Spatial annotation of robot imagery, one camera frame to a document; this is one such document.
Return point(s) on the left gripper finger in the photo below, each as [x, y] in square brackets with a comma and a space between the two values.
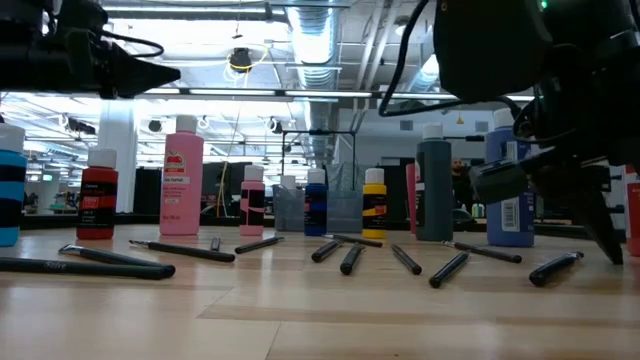
[140, 64]
[137, 84]

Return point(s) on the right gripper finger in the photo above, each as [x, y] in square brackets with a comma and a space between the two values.
[582, 215]
[605, 210]

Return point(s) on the large red paint bottle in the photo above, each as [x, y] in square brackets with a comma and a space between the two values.
[635, 220]

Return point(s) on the large blue paint bottle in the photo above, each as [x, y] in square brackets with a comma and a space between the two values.
[495, 225]

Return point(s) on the small red paint bottle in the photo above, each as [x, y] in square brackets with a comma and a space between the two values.
[97, 175]

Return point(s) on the large pink paint bottle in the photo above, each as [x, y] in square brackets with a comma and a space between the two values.
[181, 210]

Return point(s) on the large dark green paint bottle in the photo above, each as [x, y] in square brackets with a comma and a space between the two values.
[435, 200]

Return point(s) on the small pink paint bottle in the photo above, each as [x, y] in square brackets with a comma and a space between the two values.
[252, 225]

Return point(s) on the small yellow paint bottle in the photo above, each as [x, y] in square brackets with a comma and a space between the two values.
[374, 192]

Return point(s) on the small dark blue paint bottle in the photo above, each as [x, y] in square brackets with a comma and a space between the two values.
[315, 225]

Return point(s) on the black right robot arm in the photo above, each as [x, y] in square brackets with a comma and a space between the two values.
[490, 50]

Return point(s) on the small light blue paint bottle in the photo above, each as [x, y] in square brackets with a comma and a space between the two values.
[10, 200]

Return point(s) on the white building column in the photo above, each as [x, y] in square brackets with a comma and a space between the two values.
[120, 130]

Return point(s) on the black cabinet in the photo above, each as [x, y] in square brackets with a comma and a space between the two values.
[147, 190]

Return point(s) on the person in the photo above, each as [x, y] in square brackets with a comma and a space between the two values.
[459, 172]

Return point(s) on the black computer monitor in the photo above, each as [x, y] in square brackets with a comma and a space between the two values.
[212, 177]
[237, 175]

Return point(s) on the pink plastic cup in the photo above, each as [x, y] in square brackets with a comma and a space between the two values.
[411, 200]

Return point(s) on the clear grey plastic bin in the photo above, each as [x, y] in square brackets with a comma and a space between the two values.
[345, 212]

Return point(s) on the long strip light rail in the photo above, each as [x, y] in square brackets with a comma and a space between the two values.
[230, 92]

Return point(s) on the black metal frame stand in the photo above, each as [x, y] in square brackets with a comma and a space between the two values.
[465, 138]
[320, 132]

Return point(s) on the silver ventilation duct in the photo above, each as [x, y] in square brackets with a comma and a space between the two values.
[314, 40]

